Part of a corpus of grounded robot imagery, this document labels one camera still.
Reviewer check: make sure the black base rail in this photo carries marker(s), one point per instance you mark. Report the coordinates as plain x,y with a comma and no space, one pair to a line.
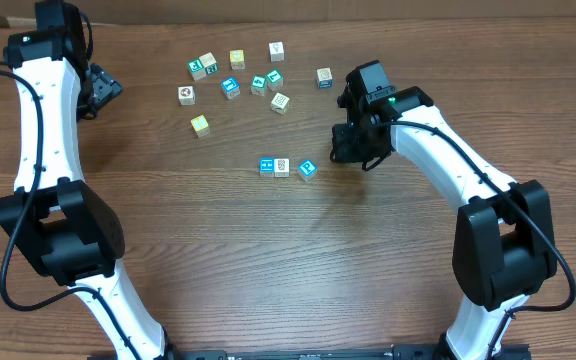
402,352

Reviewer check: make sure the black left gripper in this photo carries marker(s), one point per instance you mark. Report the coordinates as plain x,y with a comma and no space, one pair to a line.
107,87

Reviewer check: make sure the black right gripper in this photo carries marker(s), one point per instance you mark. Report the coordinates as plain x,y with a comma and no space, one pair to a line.
347,152

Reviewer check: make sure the yellow block lower left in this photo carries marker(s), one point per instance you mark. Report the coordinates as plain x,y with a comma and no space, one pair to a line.
200,126

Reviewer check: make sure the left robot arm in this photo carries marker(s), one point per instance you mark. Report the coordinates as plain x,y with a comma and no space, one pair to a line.
60,225

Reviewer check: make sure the green number four block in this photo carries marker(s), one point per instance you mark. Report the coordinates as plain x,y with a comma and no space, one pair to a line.
259,85

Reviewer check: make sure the blue letter P block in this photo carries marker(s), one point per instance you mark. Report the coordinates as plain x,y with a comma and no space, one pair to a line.
307,170

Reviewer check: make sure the white block top right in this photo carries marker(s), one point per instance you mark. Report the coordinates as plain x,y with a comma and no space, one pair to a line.
276,51

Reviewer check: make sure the white block blue side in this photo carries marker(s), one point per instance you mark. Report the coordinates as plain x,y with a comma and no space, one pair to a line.
324,78

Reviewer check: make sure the green letter block far left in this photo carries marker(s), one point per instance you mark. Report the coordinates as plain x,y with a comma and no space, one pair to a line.
196,69

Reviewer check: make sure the blue picture block left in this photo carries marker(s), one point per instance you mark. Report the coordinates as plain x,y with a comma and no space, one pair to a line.
230,88

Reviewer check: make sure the cardboard panel at back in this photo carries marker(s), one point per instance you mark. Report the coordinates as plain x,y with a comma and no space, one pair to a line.
159,12

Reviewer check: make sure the white block dark green side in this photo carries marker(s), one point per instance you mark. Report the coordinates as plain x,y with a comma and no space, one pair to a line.
209,63

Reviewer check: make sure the blue arrows block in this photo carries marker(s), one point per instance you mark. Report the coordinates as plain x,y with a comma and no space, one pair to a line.
266,167

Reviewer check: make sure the white block red circle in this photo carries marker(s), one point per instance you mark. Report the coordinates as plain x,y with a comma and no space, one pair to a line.
186,95

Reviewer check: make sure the yellow block top row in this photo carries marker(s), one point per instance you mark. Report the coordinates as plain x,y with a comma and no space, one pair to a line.
237,59

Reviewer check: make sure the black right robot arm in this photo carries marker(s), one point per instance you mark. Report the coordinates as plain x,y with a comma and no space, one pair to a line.
503,247

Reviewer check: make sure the green letter L block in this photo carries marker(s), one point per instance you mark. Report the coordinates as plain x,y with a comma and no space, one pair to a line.
275,79

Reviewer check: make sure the white patterned block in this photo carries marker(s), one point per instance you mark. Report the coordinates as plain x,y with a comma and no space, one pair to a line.
281,167
280,103

